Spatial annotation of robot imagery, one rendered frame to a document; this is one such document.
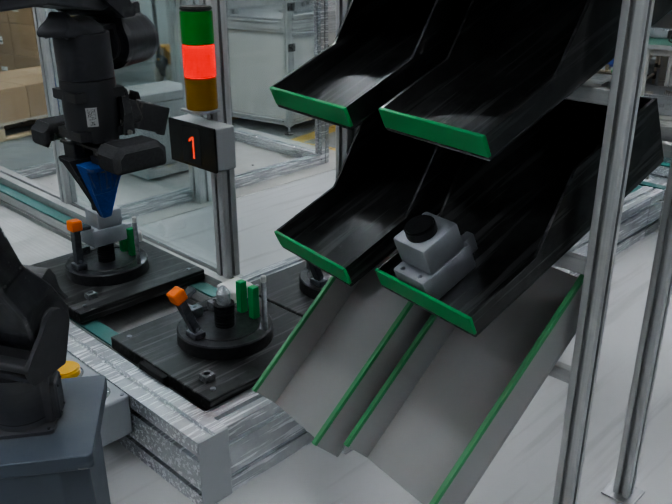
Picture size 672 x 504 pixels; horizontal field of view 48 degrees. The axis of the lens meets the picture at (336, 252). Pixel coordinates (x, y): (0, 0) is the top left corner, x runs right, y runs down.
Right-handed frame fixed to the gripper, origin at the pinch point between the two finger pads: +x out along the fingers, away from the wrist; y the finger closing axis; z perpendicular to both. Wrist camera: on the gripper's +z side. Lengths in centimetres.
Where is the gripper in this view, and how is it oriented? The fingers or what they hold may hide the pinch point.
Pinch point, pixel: (101, 187)
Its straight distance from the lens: 88.4
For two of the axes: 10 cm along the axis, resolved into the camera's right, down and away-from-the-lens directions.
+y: -7.2, -2.8, 6.4
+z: 7.0, -2.9, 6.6
